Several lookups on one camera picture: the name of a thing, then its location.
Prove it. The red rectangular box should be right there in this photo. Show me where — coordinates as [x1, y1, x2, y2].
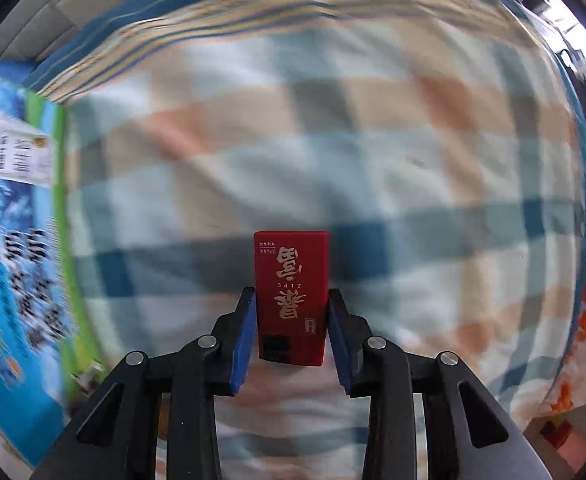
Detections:
[254, 231, 330, 367]

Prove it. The plaid checkered cloth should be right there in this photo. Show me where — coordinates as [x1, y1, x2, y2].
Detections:
[22, 0, 586, 480]

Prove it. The milk carton cardboard box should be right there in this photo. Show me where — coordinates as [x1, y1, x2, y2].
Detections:
[0, 76, 104, 466]

